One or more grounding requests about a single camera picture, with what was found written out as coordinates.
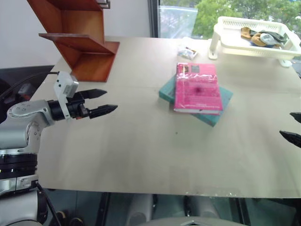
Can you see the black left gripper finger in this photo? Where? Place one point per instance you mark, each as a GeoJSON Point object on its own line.
{"type": "Point", "coordinates": [103, 110]}
{"type": "Point", "coordinates": [95, 93]}

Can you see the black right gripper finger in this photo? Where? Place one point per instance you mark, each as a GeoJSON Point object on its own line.
{"type": "Point", "coordinates": [292, 137]}
{"type": "Point", "coordinates": [296, 117]}

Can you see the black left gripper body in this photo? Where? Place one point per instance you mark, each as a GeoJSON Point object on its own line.
{"type": "Point", "coordinates": [76, 109]}

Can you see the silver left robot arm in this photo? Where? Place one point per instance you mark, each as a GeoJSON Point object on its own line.
{"type": "Point", "coordinates": [26, 110]}

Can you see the wooden zigzag shelf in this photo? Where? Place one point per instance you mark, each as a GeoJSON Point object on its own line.
{"type": "Point", "coordinates": [87, 49]}

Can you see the teal book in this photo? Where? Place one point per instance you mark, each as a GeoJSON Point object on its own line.
{"type": "Point", "coordinates": [225, 99]}

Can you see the pink book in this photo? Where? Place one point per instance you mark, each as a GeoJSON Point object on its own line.
{"type": "Point", "coordinates": [198, 91]}

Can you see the items in basket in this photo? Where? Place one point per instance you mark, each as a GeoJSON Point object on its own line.
{"type": "Point", "coordinates": [278, 35]}

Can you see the grey and white sock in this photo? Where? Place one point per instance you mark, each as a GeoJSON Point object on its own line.
{"type": "Point", "coordinates": [266, 37]}

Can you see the blue and yellow sock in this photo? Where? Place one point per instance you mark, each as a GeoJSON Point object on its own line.
{"type": "Point", "coordinates": [256, 40]}

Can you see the black table leg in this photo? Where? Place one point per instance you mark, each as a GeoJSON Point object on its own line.
{"type": "Point", "coordinates": [240, 212]}
{"type": "Point", "coordinates": [105, 209]}

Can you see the white plastic basket rack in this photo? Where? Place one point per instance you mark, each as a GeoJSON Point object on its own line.
{"type": "Point", "coordinates": [235, 44]}

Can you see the tan sock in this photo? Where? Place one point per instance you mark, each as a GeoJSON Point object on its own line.
{"type": "Point", "coordinates": [245, 32]}

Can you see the small clear plastic packet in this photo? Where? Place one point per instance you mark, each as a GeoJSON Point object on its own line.
{"type": "Point", "coordinates": [188, 52]}

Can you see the grey rounded robot leg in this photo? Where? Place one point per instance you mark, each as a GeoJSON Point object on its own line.
{"type": "Point", "coordinates": [203, 208]}
{"type": "Point", "coordinates": [141, 207]}

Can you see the dark rounded shape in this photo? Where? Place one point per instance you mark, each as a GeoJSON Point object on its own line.
{"type": "Point", "coordinates": [76, 221]}

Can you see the silver robot torso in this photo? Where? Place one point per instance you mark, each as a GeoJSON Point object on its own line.
{"type": "Point", "coordinates": [190, 221]}

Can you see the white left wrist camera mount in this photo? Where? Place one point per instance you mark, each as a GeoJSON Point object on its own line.
{"type": "Point", "coordinates": [67, 83]}

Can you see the dark window frame post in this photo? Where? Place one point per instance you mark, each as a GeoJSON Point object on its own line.
{"type": "Point", "coordinates": [154, 17]}

